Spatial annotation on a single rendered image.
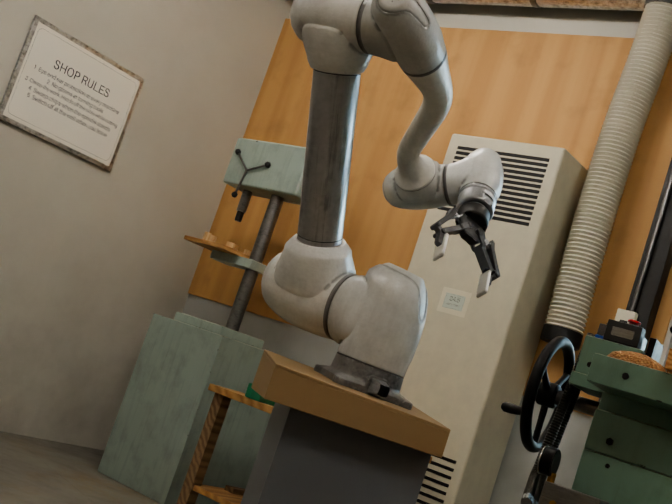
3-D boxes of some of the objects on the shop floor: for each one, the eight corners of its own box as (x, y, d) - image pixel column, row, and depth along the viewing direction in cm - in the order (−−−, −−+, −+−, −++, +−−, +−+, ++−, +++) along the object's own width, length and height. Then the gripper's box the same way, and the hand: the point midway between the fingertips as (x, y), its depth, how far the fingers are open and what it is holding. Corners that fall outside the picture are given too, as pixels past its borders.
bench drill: (167, 480, 470) (279, 162, 489) (262, 527, 430) (379, 178, 449) (88, 466, 433) (212, 123, 452) (183, 515, 394) (315, 137, 413)
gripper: (448, 171, 230) (431, 234, 215) (522, 238, 238) (511, 302, 223) (425, 187, 235) (407, 249, 220) (498, 252, 243) (486, 316, 228)
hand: (460, 272), depth 222 cm, fingers open, 13 cm apart
